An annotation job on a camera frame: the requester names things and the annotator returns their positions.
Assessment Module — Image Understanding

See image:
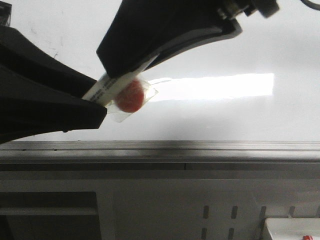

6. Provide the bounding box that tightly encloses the small red object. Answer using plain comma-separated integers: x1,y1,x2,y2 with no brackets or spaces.
302,235,313,240

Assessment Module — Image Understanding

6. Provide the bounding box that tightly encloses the white whiteboard marker pen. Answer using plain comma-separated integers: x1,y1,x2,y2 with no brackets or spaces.
82,55,158,107

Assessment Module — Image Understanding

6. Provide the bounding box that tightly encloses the white slotted metal panel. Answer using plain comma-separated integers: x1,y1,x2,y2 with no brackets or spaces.
96,179,320,240

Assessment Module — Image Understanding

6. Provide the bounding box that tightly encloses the clear adhesive tape piece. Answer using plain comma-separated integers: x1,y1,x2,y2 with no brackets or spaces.
106,75,158,123

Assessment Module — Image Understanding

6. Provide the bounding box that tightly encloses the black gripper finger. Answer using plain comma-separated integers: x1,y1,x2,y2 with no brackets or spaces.
96,0,242,77
0,26,107,143

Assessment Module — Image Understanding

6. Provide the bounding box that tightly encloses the white whiteboard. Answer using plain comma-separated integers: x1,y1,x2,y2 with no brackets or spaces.
10,0,320,141

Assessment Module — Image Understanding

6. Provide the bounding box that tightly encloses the red round magnet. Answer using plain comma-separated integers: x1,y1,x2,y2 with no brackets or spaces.
114,79,145,113

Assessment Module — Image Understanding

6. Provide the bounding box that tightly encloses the white plastic bin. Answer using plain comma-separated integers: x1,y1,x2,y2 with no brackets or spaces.
262,217,320,240

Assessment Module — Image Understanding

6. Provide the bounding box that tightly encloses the grey metal whiteboard tray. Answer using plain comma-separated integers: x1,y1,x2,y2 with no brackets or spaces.
0,140,320,169

